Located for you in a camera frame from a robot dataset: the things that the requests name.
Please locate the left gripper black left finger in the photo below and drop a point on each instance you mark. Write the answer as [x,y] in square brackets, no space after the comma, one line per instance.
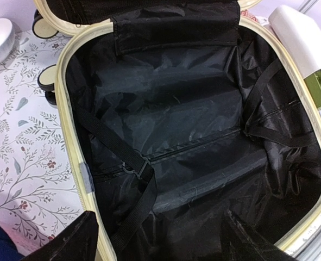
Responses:
[78,241]

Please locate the floral patterned tablecloth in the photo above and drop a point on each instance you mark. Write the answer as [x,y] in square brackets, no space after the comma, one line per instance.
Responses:
[38,197]

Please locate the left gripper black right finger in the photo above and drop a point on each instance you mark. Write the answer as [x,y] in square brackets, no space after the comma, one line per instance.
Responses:
[239,241]

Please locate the light green hard-shell suitcase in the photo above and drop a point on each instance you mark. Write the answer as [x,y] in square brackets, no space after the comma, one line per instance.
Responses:
[174,112]

